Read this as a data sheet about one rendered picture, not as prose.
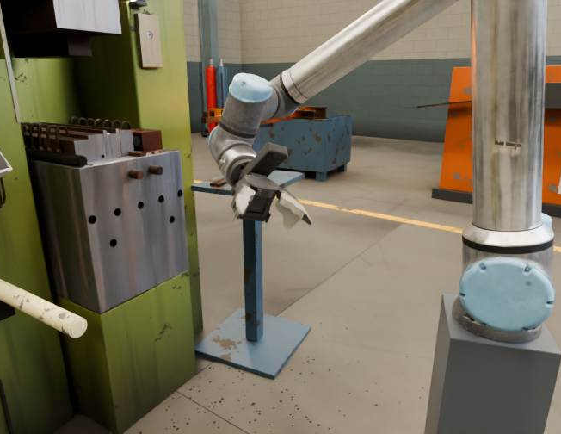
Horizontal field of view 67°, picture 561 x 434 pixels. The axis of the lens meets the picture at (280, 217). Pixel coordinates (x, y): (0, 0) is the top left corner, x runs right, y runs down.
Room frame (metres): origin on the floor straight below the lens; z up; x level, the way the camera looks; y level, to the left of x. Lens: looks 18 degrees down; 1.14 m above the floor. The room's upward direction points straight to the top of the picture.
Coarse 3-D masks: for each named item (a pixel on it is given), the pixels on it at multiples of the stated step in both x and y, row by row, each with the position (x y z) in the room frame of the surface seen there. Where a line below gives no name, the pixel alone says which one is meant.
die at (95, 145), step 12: (24, 132) 1.41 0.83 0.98; (36, 132) 1.38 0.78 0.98; (60, 132) 1.32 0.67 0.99; (72, 132) 1.32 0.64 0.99; (84, 132) 1.32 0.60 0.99; (96, 132) 1.29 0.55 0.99; (120, 132) 1.33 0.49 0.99; (36, 144) 1.30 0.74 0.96; (60, 144) 1.23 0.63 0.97; (72, 144) 1.20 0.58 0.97; (84, 144) 1.22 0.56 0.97; (96, 144) 1.25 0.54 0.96; (108, 144) 1.29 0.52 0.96; (120, 144) 1.33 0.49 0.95; (132, 144) 1.36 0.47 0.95; (84, 156) 1.22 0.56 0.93; (96, 156) 1.25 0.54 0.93; (108, 156) 1.28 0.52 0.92; (120, 156) 1.32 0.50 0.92
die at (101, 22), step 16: (0, 0) 1.33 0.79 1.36; (16, 0) 1.29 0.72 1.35; (32, 0) 1.25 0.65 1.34; (48, 0) 1.21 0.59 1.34; (64, 0) 1.22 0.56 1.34; (80, 0) 1.26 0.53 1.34; (96, 0) 1.30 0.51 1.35; (112, 0) 1.35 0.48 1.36; (16, 16) 1.29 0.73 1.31; (32, 16) 1.25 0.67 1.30; (48, 16) 1.21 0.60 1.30; (64, 16) 1.22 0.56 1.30; (80, 16) 1.26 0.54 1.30; (96, 16) 1.30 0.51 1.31; (112, 16) 1.34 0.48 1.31; (16, 32) 1.30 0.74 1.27; (32, 32) 1.30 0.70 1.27; (48, 32) 1.30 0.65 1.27; (64, 32) 1.30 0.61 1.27; (80, 32) 1.30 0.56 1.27; (96, 32) 1.30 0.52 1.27; (112, 32) 1.34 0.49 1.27
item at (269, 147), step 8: (272, 144) 0.84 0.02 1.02; (264, 152) 0.83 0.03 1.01; (272, 152) 0.83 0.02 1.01; (280, 152) 0.83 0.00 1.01; (256, 160) 0.85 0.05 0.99; (264, 160) 0.84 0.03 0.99; (272, 160) 0.83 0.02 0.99; (280, 160) 0.85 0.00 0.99; (248, 168) 0.87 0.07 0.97; (256, 168) 0.86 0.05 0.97; (264, 168) 0.86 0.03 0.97; (272, 168) 0.86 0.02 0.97
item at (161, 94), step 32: (160, 0) 1.69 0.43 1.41; (128, 32) 1.57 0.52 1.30; (160, 32) 1.68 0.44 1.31; (96, 64) 1.68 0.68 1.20; (128, 64) 1.58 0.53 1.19; (96, 96) 1.69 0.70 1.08; (128, 96) 1.59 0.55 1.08; (160, 96) 1.66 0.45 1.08; (160, 128) 1.65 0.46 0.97; (192, 160) 1.78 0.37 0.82; (192, 192) 1.77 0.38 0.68; (192, 224) 1.76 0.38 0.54; (192, 256) 1.75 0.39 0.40; (192, 288) 1.74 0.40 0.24
